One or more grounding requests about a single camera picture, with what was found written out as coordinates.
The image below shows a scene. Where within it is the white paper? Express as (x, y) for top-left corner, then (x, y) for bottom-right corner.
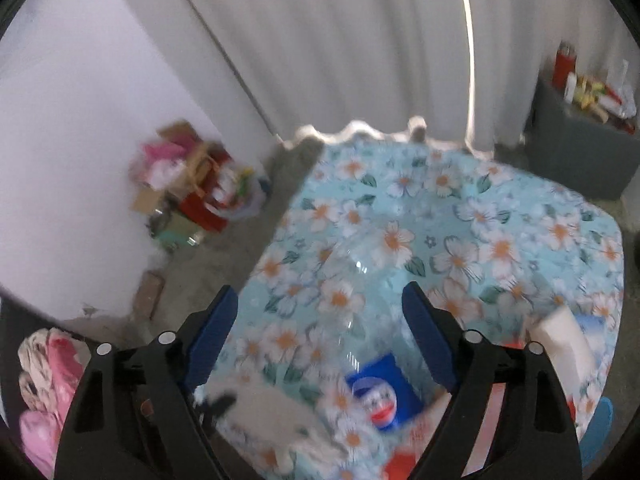
(194, 373), (348, 474)

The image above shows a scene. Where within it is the clear Pepsi plastic bottle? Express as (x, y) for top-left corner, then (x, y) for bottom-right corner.
(317, 229), (431, 432)

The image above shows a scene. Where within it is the blue plastic trash basket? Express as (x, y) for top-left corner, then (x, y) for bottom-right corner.
(579, 396), (614, 468)

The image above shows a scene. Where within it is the pink floral cloth pile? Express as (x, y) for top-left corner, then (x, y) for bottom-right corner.
(17, 328), (90, 479)

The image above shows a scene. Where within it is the white tissue box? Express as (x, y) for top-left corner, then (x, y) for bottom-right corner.
(526, 306), (596, 401)

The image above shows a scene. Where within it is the floral blue bed sheet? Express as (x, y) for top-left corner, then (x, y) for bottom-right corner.
(210, 140), (624, 479)

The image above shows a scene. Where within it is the brown cardboard box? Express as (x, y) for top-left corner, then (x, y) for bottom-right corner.
(130, 186), (166, 216)

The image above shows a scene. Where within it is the red gift bag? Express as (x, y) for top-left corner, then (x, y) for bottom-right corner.
(178, 142), (232, 233)

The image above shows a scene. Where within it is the grey bedside cabinet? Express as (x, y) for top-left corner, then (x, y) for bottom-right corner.
(525, 77), (639, 200)

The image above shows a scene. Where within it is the clutter on cabinet top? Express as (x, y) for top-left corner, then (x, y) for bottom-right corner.
(563, 60), (639, 136)

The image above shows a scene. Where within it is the red thermos bottle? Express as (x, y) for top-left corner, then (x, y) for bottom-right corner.
(551, 41), (576, 91)

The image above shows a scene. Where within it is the white curtain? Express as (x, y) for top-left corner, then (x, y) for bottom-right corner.
(126, 0), (639, 153)

